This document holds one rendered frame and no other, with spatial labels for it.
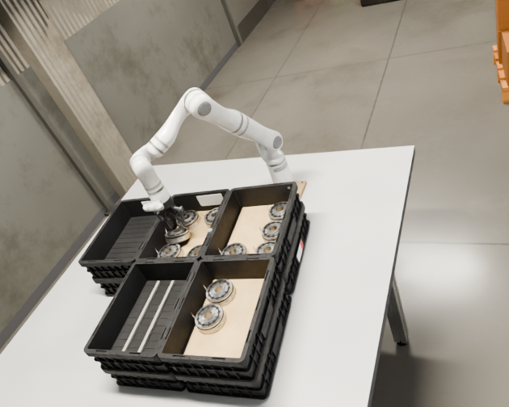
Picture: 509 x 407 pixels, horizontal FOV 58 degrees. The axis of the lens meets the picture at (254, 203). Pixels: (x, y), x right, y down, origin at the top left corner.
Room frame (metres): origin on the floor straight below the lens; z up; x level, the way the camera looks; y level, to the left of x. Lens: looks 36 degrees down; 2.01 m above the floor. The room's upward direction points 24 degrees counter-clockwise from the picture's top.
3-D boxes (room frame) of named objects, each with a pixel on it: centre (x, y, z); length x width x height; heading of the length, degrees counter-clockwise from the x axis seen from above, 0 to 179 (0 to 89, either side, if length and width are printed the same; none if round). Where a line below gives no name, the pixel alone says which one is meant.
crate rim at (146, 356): (1.21, 0.50, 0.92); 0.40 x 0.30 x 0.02; 150
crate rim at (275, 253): (1.40, 0.04, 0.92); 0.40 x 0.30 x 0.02; 150
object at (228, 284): (1.19, 0.24, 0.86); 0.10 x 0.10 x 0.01
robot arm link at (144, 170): (1.57, 0.33, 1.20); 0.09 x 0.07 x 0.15; 11
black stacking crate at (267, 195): (1.40, 0.04, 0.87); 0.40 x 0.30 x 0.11; 150
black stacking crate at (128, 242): (1.71, 0.55, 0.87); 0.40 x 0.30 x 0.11; 150
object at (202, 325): (1.10, 0.30, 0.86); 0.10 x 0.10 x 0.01
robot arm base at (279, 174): (1.77, -0.17, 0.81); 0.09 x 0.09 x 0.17; 59
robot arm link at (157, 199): (1.56, 0.34, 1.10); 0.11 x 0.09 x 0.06; 147
